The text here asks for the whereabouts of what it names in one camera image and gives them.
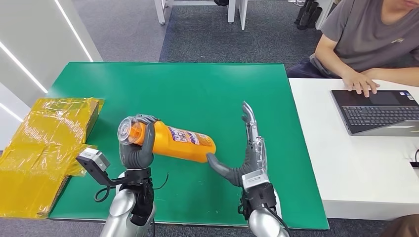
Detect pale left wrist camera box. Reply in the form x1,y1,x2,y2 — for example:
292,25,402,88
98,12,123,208
76,147,124,187

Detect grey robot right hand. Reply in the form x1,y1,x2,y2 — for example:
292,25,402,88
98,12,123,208
206,101,267,188

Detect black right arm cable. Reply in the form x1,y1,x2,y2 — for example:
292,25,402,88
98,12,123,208
263,204,292,237

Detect dark grey laptop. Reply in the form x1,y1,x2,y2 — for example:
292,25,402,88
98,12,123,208
331,90,419,136

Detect green table mat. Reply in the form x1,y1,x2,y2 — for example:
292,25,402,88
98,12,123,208
48,62,330,230

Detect black boots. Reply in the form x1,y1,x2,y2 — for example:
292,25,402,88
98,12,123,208
293,1,323,31

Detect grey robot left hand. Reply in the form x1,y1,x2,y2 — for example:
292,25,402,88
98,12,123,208
118,114,161,171

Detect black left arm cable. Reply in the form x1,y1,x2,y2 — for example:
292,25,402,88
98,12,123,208
94,186,113,203

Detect person's head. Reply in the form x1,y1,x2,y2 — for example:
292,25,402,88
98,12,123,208
381,214,419,237

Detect yellow wrapped cardboard box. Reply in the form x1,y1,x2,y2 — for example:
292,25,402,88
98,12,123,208
0,97,105,219

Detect person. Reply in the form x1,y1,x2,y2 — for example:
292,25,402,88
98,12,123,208
287,0,419,98

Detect white desk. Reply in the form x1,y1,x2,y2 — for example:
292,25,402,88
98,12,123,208
288,78,419,221

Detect orange plastic bottle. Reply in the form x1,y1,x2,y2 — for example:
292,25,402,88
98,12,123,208
117,116,217,163

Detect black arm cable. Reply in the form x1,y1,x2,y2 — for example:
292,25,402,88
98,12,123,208
263,204,292,237
94,186,113,203

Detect white table frame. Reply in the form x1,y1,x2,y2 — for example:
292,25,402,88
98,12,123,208
239,0,335,31
154,0,236,26

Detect black device with cable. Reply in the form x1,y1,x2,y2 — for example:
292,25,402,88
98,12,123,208
409,149,419,170

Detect person's right hand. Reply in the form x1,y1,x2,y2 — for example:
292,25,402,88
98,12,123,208
341,70,381,98

